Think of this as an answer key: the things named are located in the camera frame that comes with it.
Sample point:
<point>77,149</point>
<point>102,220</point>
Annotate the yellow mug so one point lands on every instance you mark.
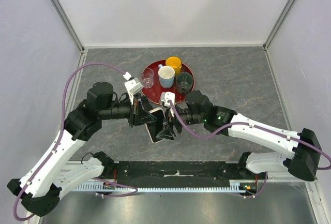
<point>175,63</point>

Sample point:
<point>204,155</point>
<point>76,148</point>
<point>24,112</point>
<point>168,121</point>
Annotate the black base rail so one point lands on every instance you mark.
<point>178,174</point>

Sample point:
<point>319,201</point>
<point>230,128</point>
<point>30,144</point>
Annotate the clear plastic cup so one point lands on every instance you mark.
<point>147,78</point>

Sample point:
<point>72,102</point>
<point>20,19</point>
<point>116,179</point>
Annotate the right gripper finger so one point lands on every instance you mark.
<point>169,124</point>
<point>161,135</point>

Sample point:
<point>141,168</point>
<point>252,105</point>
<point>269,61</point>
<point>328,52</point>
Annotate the dark green glass mug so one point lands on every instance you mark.
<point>184,83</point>

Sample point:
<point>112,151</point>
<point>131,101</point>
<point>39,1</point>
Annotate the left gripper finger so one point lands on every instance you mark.
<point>146,104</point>
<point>144,119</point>

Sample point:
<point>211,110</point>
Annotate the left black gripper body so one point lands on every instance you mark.
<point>135,108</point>

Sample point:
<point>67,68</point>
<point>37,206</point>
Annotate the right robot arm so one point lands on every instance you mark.
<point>295,152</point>

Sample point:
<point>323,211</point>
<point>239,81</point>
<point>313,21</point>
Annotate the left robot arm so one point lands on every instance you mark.
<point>41,189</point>

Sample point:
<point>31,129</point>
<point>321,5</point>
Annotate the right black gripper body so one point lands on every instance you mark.
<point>184,114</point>

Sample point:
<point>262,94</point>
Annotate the slotted cable duct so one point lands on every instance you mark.
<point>96,186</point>

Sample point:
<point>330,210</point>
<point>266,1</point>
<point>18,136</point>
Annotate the light blue mug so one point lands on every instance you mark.
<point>166,76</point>

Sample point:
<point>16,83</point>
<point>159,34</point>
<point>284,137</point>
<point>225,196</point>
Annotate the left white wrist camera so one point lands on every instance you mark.
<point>132,85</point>

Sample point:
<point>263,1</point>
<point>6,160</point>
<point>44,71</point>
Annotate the phone with pink case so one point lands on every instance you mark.
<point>155,127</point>

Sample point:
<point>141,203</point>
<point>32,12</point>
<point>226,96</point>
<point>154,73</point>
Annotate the red round tray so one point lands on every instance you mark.
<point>153,94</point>

